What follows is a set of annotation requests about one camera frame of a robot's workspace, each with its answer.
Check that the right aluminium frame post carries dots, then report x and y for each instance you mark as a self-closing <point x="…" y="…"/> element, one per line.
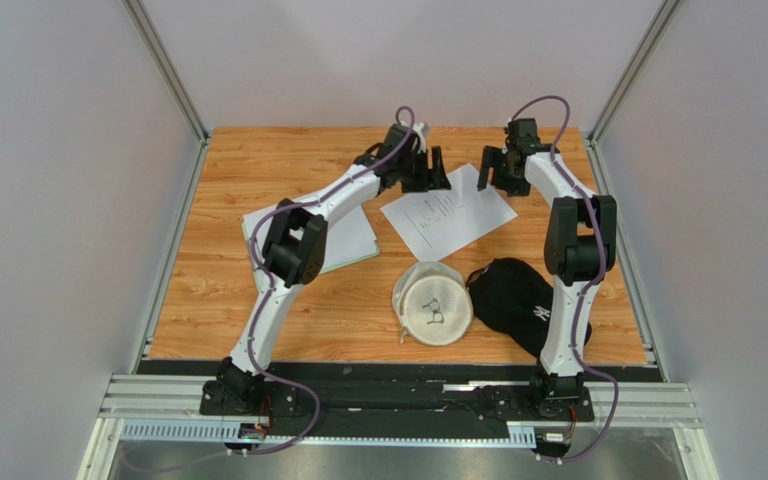
<point x="653" y="34"/>

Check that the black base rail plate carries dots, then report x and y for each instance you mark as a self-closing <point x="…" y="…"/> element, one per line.
<point x="390" y="400"/>

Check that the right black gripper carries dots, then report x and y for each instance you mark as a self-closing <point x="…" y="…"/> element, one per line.
<point x="497" y="165"/>

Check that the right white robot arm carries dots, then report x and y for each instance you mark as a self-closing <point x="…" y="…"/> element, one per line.
<point x="579" y="250"/>

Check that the black baseball cap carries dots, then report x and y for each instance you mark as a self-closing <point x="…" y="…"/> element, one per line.
<point x="510" y="297"/>

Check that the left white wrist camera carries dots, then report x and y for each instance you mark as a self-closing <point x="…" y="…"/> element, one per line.
<point x="421" y="130"/>

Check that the white paper sheet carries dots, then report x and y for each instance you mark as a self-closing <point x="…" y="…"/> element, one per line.
<point x="351" y="233"/>

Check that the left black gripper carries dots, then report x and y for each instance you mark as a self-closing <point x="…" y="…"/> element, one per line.
<point x="428" y="179"/>

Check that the left aluminium frame post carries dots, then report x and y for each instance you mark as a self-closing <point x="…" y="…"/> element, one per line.
<point x="151" y="39"/>

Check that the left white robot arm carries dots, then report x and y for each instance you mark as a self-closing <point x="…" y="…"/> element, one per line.
<point x="288" y="246"/>

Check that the white mesh round pouch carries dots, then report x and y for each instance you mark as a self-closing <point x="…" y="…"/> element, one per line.
<point x="432" y="304"/>

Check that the aluminium frame post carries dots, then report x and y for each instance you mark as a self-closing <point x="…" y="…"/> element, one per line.
<point x="151" y="39"/>
<point x="653" y="34"/>

